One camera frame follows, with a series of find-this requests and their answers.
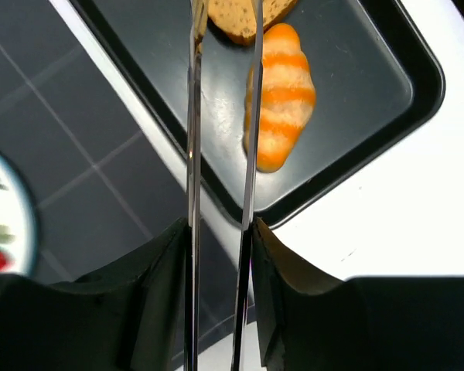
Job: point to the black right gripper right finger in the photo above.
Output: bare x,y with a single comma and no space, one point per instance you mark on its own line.
310,320

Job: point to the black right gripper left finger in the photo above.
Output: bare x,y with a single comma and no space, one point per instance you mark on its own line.
122,316

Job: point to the toasted bread slice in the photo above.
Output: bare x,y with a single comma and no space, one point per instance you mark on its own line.
237,20

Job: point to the metal serving tongs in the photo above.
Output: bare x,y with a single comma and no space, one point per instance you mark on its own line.
199,16

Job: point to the dark checked placemat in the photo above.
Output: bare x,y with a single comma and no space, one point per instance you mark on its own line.
99,188

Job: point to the white strawberry pattern plate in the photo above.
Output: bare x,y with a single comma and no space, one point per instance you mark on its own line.
19,230

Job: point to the striped croissant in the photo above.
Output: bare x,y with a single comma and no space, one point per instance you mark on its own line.
288,96

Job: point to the black baking tray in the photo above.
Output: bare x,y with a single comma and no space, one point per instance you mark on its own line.
375,78

